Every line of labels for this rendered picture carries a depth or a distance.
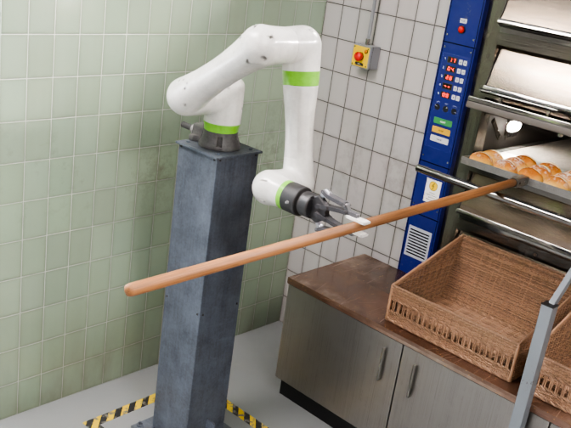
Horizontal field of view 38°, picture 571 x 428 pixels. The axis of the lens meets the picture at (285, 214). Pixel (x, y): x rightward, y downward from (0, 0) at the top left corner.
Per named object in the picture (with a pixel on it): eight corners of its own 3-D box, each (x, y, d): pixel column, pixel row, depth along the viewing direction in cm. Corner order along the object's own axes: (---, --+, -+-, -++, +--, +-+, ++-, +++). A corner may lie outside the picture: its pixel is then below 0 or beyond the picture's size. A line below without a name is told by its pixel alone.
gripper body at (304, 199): (313, 187, 245) (337, 197, 240) (309, 213, 248) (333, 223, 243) (297, 190, 240) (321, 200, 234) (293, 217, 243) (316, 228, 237)
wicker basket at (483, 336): (449, 290, 352) (462, 231, 343) (571, 346, 317) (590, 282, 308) (381, 319, 317) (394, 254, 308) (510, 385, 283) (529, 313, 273)
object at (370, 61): (359, 64, 369) (363, 42, 365) (377, 70, 363) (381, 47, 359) (349, 64, 364) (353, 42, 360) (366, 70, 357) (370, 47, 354)
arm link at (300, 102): (274, 84, 254) (302, 87, 247) (298, 83, 263) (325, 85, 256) (272, 198, 263) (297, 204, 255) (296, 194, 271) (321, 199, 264)
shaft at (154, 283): (129, 300, 174) (130, 287, 173) (121, 295, 176) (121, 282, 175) (516, 188, 296) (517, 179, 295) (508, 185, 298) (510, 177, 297)
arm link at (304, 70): (273, 24, 251) (300, 25, 242) (302, 25, 259) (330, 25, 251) (271, 84, 255) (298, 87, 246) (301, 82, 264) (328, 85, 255)
